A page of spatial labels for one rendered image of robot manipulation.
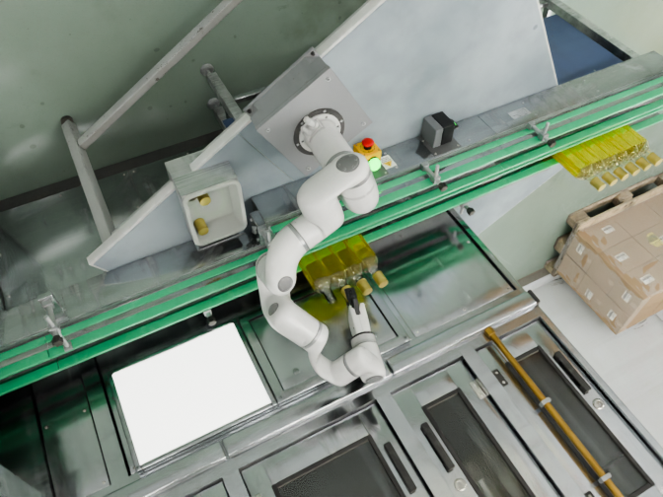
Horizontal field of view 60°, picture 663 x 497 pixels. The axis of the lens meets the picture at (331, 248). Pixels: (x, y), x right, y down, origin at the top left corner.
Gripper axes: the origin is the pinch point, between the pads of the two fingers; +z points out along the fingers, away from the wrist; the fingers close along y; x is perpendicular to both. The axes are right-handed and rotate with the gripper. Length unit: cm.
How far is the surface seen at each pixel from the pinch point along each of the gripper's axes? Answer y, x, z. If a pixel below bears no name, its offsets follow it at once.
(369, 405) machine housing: -17.6, 0.9, -28.9
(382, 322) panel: -12.6, -9.9, -4.3
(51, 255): -13, 99, 50
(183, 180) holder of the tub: 34, 43, 28
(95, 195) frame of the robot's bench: 13, 75, 50
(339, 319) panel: -12.4, 3.5, -0.1
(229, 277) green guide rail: 4.9, 36.0, 12.6
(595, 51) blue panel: 12, -126, 87
